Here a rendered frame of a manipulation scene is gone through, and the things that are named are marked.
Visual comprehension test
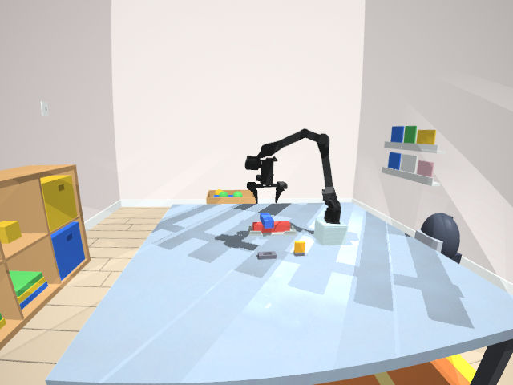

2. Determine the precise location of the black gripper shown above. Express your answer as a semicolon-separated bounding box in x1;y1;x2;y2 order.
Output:
247;171;288;204

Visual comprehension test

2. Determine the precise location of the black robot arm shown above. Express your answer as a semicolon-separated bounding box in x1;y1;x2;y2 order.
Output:
244;129;341;225

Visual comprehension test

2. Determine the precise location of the orange-yellow rectangular block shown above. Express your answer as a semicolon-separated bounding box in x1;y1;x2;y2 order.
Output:
293;241;305;253

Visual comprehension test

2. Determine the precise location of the blue rectangular block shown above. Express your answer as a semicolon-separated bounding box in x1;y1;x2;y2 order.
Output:
260;213;274;229

